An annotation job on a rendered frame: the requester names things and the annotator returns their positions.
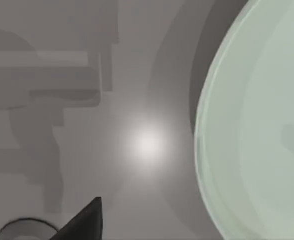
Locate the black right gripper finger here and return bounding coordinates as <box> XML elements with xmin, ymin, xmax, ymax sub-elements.
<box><xmin>49</xmin><ymin>196</ymin><xmax>105</xmax><ymax>240</ymax></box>

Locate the pale green plate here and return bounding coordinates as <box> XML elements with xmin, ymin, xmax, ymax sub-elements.
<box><xmin>194</xmin><ymin>0</ymin><xmax>294</xmax><ymax>240</ymax></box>

